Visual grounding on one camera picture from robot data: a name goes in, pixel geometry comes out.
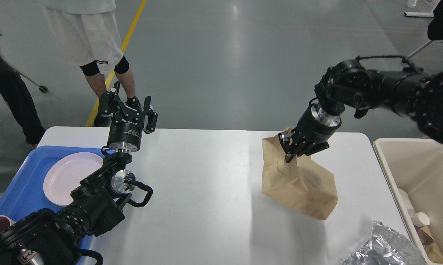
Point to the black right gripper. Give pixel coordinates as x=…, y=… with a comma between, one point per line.
x=311, y=134

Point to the brown paper bag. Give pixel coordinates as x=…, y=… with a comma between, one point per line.
x=301, y=185

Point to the pink plastic plate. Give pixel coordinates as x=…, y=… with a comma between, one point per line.
x=66, y=174

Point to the person in black at right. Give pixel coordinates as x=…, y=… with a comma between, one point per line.
x=435, y=27

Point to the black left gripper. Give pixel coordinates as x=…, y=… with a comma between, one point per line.
x=126, y=123

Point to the beige plastic bin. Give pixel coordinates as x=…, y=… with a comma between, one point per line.
x=415, y=166

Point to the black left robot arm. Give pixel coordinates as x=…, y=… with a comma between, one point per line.
x=45, y=237

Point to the grey office chair frame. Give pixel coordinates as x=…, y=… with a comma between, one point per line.
x=42, y=88

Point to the silver foil bag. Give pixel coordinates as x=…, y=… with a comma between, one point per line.
x=385, y=246

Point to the crushed red soda can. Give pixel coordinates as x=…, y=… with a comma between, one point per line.
x=425, y=238

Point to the white paper cup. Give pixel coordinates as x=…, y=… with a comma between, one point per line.
x=407, y=202

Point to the small white cup in bin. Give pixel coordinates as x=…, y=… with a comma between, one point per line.
x=420, y=219

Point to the person in white shorts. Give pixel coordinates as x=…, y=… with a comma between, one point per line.
x=88, y=35

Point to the blue plastic tray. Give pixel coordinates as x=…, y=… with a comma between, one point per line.
x=25, y=194

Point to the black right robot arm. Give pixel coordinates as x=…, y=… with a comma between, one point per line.
x=409, y=92

